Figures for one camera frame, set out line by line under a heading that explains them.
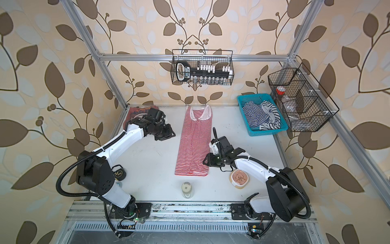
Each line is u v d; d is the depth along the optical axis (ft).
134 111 3.79
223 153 2.19
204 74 2.75
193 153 3.08
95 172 1.44
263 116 3.55
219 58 2.99
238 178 2.71
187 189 2.36
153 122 2.22
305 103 2.41
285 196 1.36
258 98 3.79
